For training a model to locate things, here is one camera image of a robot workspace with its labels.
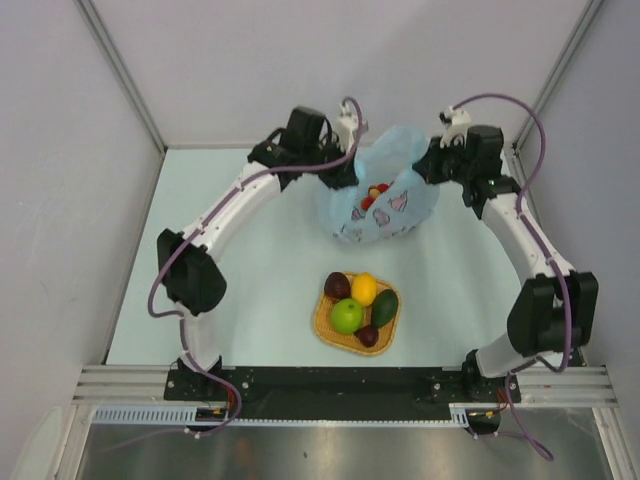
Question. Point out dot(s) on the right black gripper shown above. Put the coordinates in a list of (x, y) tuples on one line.
[(427, 167)]

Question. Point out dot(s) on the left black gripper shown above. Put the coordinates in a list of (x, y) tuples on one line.
[(342, 177)]

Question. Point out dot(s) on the blue plastic bag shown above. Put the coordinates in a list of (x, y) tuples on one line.
[(407, 202)]

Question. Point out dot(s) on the dark red fake fruit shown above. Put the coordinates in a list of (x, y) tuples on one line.
[(337, 286)]

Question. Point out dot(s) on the yellow fake lemon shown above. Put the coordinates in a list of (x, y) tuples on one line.
[(364, 289)]

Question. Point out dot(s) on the light green fake fruit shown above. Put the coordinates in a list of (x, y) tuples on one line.
[(347, 316)]

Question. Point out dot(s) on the woven bamboo tray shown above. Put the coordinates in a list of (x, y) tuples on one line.
[(324, 330)]

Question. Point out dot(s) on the dark brown fake fruit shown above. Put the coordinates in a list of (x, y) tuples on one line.
[(367, 335)]

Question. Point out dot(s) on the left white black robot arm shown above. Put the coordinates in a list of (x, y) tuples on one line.
[(188, 259)]

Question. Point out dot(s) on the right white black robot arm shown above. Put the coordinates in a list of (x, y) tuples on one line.
[(554, 311)]

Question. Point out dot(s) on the fake strawberries cluster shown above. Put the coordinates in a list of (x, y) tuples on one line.
[(373, 193)]

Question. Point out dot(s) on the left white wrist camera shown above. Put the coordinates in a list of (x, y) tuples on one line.
[(350, 125)]

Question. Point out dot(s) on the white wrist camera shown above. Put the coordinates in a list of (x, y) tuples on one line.
[(456, 122), (350, 125)]

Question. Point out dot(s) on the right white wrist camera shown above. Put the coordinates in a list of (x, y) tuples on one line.
[(456, 122)]

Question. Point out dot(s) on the right slotted cable duct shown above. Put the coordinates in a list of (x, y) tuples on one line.
[(481, 417)]

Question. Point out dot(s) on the slotted cable duct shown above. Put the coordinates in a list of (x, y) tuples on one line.
[(160, 415), (481, 417)]

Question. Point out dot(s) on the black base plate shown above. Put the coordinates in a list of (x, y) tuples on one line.
[(374, 394)]

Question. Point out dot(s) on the aluminium frame rail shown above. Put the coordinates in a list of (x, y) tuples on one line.
[(577, 387)]

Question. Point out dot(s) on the left slotted cable duct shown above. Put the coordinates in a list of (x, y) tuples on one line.
[(160, 415)]

